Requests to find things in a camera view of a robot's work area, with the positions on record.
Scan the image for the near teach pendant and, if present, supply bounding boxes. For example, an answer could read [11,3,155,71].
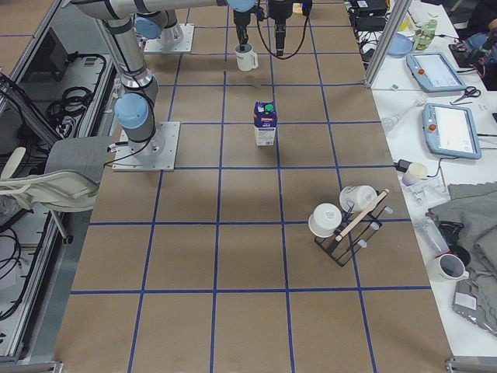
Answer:
[422,103,481,159]

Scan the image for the white HOME mug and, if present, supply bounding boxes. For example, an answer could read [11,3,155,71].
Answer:
[235,44,259,71]

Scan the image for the teach pendant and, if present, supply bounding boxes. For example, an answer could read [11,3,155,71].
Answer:
[405,53,467,92]
[422,103,481,159]

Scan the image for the white smiley mug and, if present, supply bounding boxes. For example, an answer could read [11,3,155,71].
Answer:
[339,185,377,213]

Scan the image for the far teach pendant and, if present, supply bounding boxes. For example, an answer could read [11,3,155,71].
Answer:
[405,53,467,92]

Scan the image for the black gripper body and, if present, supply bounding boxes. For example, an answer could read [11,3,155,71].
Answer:
[268,0,313,25]

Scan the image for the blue plate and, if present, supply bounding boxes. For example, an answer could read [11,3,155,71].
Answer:
[388,33,413,58]

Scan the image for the white upturned mug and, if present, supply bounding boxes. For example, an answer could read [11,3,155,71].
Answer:
[308,203,342,239]

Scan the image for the grey office chair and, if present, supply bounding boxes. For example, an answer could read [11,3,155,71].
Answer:
[1,136,113,244]

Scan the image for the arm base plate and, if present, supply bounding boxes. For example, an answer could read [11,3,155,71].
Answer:
[111,121,180,172]
[144,23,195,54]

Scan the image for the blue milk carton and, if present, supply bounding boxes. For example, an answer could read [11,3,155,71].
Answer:
[253,101,277,146]

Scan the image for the black scissors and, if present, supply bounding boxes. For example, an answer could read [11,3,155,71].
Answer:
[450,85,481,105]

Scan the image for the aluminium frame post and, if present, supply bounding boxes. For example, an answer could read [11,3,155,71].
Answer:
[363,0,412,88]

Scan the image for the paper cup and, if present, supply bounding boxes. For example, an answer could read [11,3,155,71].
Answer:
[401,162,428,187]

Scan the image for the black wire mug rack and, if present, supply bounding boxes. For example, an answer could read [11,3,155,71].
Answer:
[312,189,393,267]

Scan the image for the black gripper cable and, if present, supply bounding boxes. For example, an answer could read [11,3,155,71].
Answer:
[254,0,311,61]

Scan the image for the grey cloth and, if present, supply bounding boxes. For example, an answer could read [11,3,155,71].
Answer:
[426,183,496,335]

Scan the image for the green bottle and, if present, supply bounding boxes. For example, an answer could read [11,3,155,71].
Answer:
[413,19,438,51]

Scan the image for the white mug on desk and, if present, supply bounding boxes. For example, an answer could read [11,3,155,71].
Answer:
[437,254,469,281]

